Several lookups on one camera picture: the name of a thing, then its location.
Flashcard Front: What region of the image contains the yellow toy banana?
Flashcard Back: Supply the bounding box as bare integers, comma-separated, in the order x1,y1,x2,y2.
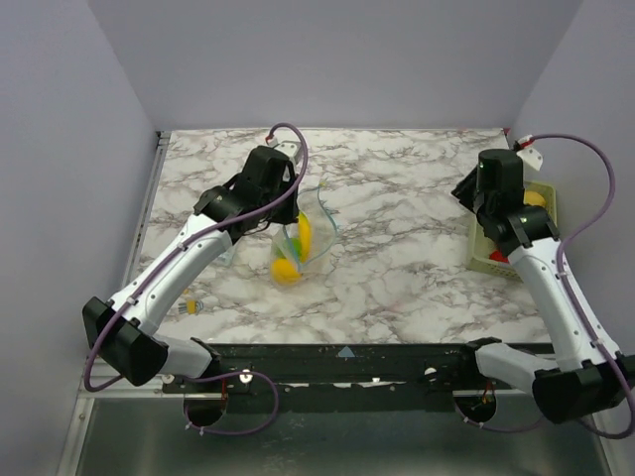
298,212,313,261

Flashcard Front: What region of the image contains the red toy chili pepper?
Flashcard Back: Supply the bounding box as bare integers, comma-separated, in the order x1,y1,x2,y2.
489,250,509,264

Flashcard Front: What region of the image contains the green toy pepper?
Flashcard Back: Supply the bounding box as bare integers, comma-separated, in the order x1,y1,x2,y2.
291,238,303,258

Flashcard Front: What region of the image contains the clear zip top bag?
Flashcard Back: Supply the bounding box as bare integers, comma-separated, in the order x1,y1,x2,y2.
269,179,338,288

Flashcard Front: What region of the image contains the yellow toy lemon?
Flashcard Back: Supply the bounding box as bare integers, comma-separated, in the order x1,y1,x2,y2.
270,258,302,286
524,190,547,208

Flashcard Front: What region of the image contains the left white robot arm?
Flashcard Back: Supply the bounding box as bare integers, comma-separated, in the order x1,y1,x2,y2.
81,142,308,392

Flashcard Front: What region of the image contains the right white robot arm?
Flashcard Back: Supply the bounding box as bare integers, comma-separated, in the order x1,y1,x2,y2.
452,149,634,423

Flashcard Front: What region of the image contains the beige plastic basket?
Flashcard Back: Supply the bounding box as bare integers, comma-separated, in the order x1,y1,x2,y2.
466,181,558,281

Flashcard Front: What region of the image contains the small yellow connector sticker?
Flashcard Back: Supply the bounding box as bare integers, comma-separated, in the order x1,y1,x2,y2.
178,299,204,315

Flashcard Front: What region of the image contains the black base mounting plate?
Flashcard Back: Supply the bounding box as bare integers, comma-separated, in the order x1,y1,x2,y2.
163,344,486,414

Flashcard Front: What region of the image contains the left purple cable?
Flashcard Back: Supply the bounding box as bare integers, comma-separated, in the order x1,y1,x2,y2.
82,121,310,437

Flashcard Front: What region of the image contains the purple cable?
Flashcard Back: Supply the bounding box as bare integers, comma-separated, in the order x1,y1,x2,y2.
463,132,635,440
82,121,310,437

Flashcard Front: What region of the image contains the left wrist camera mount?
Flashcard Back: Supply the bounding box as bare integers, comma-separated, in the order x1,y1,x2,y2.
270,140,303,167

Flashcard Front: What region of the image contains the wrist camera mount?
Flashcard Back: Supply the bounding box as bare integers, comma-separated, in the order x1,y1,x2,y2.
512,135,544,172
270,140,303,167

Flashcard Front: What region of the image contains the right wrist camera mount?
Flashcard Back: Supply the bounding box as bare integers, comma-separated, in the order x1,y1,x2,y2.
512,135,544,172

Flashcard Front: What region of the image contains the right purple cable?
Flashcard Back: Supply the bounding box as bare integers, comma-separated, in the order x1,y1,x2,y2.
463,132,635,440

